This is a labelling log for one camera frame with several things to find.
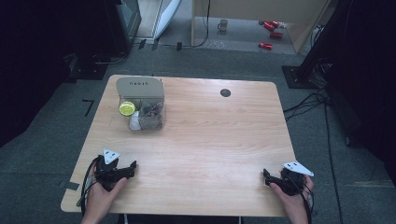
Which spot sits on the clear storage box grey lid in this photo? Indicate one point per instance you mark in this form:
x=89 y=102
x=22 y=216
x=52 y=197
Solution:
x=141 y=102

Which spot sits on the yellow-green round container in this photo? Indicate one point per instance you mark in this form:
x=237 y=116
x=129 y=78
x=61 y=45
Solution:
x=127 y=108

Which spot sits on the black stand base plate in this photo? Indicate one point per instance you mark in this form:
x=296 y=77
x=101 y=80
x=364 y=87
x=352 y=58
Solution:
x=297 y=77

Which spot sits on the person's right hand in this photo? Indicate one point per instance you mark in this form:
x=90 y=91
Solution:
x=291 y=203

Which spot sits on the person's left hand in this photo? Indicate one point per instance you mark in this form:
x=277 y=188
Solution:
x=101 y=199

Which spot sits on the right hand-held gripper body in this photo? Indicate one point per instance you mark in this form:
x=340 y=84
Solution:
x=292 y=180

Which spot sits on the grey mug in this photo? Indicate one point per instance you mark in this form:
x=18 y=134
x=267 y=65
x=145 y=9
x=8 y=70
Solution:
x=222 y=25

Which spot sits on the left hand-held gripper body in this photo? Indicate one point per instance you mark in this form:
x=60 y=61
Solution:
x=107 y=174

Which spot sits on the dark mixed contents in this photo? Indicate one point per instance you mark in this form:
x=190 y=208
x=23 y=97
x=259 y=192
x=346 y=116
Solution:
x=151 y=115

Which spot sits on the red can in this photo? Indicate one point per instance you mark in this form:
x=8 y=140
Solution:
x=265 y=46
x=270 y=25

